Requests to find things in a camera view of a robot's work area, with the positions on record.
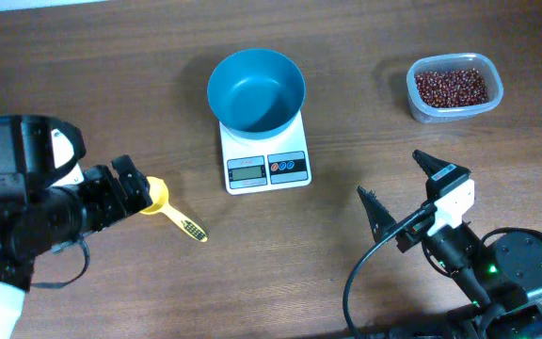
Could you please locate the blue plastic bowl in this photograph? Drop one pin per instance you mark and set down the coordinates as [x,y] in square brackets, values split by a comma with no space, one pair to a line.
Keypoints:
[256,92]

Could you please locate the clear plastic bean container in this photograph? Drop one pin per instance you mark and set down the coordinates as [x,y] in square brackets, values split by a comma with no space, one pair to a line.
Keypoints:
[424,113]

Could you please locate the white digital kitchen scale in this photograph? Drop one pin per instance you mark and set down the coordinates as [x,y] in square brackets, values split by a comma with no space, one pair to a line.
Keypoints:
[273,160]

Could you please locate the yellow plastic measuring scoop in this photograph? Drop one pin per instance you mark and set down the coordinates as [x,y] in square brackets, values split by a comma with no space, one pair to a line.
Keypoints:
[159,195]

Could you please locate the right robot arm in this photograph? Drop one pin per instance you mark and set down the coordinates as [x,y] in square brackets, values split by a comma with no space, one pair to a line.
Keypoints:
[500,273]

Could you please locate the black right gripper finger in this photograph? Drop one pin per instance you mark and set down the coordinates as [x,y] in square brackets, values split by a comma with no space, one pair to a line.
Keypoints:
[431,166]
[382,223]

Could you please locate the red beans pile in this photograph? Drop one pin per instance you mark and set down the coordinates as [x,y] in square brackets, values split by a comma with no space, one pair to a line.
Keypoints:
[452,89]

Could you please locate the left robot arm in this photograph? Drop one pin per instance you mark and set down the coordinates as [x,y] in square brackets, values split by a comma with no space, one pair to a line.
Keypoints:
[48,203]

